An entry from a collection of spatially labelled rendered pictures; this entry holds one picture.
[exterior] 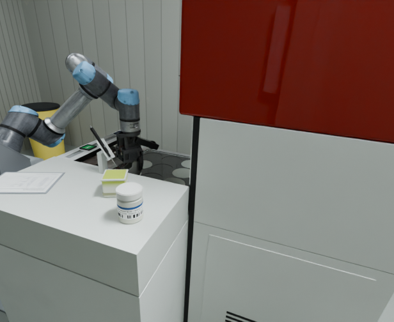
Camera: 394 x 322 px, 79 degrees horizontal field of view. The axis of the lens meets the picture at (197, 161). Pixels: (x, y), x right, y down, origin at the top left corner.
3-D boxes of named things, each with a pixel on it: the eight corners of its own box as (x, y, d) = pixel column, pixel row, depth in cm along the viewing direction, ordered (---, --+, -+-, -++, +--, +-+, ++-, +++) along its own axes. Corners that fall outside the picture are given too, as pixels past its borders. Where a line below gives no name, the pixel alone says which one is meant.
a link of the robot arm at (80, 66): (70, 42, 116) (90, 56, 81) (89, 59, 124) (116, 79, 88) (54, 61, 116) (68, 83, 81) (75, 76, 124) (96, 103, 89)
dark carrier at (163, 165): (206, 162, 124) (206, 161, 124) (181, 195, 94) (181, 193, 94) (148, 151, 134) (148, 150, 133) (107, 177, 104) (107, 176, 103)
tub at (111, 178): (129, 186, 84) (128, 168, 82) (126, 197, 78) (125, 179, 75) (107, 186, 83) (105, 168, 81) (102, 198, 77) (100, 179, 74)
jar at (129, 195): (148, 213, 71) (147, 184, 67) (135, 227, 65) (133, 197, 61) (127, 207, 73) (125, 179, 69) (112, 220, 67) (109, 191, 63)
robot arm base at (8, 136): (-23, 138, 115) (-11, 121, 118) (9, 153, 127) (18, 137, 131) (-7, 140, 108) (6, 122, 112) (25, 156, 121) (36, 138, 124)
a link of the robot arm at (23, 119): (-4, 125, 121) (11, 103, 126) (24, 138, 130) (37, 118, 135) (3, 122, 113) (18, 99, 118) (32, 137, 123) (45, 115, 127)
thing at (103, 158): (117, 172, 93) (114, 139, 88) (110, 176, 90) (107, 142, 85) (103, 169, 95) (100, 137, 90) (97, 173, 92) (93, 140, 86)
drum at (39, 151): (51, 147, 361) (41, 101, 333) (75, 152, 350) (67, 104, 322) (23, 158, 322) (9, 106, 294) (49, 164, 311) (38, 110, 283)
